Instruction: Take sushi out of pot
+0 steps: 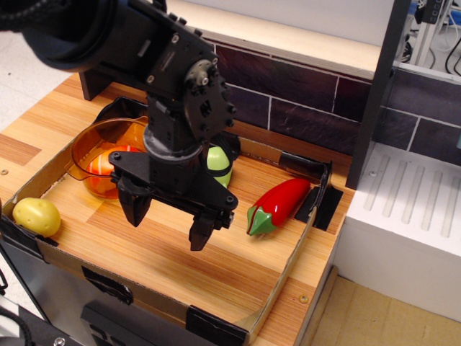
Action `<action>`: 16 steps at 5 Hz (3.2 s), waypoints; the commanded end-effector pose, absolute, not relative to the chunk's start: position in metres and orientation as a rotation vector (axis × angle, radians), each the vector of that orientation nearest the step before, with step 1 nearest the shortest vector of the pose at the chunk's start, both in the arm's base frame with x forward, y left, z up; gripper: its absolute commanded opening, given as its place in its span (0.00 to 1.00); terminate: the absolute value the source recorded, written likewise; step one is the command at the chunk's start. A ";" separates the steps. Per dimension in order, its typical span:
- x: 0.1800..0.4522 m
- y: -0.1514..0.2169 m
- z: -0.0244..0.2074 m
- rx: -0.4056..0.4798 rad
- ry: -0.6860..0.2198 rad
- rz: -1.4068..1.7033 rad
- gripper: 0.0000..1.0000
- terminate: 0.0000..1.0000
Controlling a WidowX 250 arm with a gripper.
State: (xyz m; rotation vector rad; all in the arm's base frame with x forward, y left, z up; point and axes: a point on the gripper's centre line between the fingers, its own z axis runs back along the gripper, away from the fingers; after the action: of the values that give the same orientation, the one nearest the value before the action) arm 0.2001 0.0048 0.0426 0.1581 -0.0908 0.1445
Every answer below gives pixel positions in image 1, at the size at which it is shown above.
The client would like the green toy pear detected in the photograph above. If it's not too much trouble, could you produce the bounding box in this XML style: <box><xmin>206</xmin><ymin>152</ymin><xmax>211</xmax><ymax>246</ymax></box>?
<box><xmin>207</xmin><ymin>146</ymin><xmax>232</xmax><ymax>188</ymax></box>

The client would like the brown cardboard fence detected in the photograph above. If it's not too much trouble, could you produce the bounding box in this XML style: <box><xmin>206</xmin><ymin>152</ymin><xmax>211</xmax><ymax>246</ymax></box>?
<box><xmin>1</xmin><ymin>92</ymin><xmax>352</xmax><ymax>345</ymax></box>

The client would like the orange salmon sushi toy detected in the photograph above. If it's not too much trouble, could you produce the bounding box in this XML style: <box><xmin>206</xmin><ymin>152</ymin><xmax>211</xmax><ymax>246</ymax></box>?
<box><xmin>84</xmin><ymin>145</ymin><xmax>140</xmax><ymax>200</ymax></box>

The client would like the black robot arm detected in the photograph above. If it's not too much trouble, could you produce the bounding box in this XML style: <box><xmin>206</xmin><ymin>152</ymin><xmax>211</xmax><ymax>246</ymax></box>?
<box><xmin>1</xmin><ymin>1</ymin><xmax>238</xmax><ymax>251</ymax></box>

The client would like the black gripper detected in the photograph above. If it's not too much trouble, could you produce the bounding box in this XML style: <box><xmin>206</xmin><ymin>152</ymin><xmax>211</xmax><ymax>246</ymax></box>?
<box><xmin>109</xmin><ymin>86</ymin><xmax>238</xmax><ymax>251</ymax></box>

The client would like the yellow toy potato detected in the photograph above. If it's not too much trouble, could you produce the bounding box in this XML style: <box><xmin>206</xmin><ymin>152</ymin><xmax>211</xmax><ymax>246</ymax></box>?
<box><xmin>12</xmin><ymin>198</ymin><xmax>61</xmax><ymax>238</ymax></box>

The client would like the white toy sink drainboard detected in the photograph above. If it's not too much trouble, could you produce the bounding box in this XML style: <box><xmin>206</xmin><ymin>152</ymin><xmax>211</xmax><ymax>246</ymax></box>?
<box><xmin>334</xmin><ymin>144</ymin><xmax>460</xmax><ymax>321</ymax></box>

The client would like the red toy chili pepper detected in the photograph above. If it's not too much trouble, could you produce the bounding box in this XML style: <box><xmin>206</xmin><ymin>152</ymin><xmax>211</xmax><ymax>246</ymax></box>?
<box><xmin>246</xmin><ymin>178</ymin><xmax>311</xmax><ymax>236</ymax></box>

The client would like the dark brick backsplash panel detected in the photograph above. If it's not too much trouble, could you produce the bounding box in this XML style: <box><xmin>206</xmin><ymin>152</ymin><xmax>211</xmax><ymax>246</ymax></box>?
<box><xmin>213</xmin><ymin>42</ymin><xmax>460</xmax><ymax>164</ymax></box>

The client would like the dark grey vertical post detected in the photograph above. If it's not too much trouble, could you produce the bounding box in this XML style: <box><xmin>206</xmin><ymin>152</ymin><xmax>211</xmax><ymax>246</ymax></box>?
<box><xmin>346</xmin><ymin>1</ymin><xmax>411</xmax><ymax>190</ymax></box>

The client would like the transparent orange plastic pot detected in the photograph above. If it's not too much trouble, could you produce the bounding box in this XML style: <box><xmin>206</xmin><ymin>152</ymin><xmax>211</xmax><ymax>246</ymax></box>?
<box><xmin>66</xmin><ymin>116</ymin><xmax>148</xmax><ymax>200</ymax></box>

